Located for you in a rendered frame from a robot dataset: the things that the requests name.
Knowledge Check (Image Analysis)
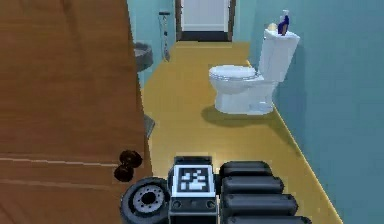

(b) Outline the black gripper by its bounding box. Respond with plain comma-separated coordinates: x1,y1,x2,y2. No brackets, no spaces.
119,176,172,224

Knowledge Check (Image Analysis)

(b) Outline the dark round door knob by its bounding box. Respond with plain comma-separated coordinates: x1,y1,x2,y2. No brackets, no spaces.
113,149,144,183

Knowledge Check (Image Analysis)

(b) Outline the brown wooden room door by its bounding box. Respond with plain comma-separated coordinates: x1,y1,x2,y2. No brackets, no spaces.
0,0,154,224

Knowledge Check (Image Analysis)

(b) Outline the grey sink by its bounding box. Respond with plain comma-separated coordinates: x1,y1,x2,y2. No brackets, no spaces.
133,40,155,73

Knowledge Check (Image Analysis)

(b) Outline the white toilet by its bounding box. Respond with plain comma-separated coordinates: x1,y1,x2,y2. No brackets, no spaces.
208,28,301,116

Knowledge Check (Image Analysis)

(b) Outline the white room door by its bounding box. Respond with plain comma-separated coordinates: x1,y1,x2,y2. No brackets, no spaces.
175,0,237,43

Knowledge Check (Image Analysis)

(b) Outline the blue spray bottle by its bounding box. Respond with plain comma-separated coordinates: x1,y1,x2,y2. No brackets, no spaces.
277,9,291,36

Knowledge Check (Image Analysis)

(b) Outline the grey wall shower fixture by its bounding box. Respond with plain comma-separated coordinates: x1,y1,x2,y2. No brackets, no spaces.
158,10,172,63

